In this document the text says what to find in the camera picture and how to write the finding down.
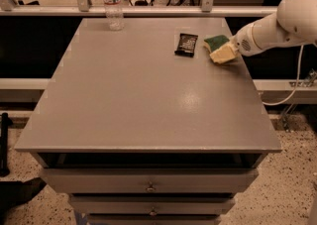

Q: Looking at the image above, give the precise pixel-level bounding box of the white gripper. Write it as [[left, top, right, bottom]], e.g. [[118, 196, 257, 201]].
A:
[[210, 23, 259, 64]]

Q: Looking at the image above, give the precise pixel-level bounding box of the green and yellow sponge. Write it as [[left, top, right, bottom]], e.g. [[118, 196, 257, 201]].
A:
[[204, 35, 229, 53]]

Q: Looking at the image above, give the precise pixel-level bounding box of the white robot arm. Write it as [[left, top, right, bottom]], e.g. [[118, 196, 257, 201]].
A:
[[204, 0, 317, 63]]

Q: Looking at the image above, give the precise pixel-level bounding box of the black rxbar chocolate wrapper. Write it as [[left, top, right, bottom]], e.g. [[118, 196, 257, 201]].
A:
[[174, 33, 198, 57]]

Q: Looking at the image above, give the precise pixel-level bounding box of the grey drawer cabinet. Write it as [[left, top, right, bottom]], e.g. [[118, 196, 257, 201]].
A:
[[16, 18, 280, 225]]

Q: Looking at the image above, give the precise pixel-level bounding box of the clear plastic water bottle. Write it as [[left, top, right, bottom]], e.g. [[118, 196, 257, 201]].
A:
[[103, 0, 124, 31]]

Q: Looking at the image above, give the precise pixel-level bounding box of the middle grey drawer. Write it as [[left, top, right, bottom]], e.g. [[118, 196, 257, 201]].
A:
[[70, 195, 235, 215]]

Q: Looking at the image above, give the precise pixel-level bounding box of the black stand on floor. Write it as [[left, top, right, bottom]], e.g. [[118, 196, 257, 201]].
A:
[[0, 113, 13, 177]]

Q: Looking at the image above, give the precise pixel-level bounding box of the white cable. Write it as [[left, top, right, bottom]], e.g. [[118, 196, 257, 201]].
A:
[[262, 44, 305, 107]]

